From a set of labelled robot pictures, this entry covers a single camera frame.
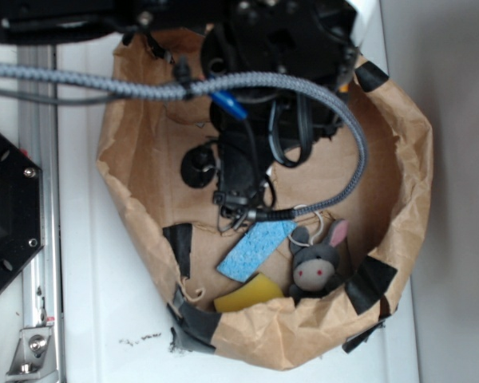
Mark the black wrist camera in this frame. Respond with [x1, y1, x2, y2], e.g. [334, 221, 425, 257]
[180, 116, 277, 233]

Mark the black octagonal mount plate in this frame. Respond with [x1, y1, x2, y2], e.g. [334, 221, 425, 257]
[0, 133, 42, 294]

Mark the grey braided cable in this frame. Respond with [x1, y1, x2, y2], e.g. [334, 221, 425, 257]
[0, 61, 369, 221]

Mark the aluminium rail frame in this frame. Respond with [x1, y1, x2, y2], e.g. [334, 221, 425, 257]
[3, 43, 67, 383]

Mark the brown paper bag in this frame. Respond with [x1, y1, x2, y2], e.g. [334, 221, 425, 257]
[97, 57, 433, 370]

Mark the grey plush donkey toy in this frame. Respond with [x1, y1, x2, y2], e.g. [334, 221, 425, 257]
[289, 219, 349, 302]

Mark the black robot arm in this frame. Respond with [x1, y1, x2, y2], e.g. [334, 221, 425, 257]
[0, 1, 363, 140]

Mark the blue sponge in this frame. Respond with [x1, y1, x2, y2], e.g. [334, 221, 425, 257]
[216, 220, 297, 282]

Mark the yellow sponge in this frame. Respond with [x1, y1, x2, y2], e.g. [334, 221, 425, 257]
[213, 273, 284, 313]

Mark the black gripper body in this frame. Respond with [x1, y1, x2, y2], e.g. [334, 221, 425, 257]
[201, 0, 360, 136]

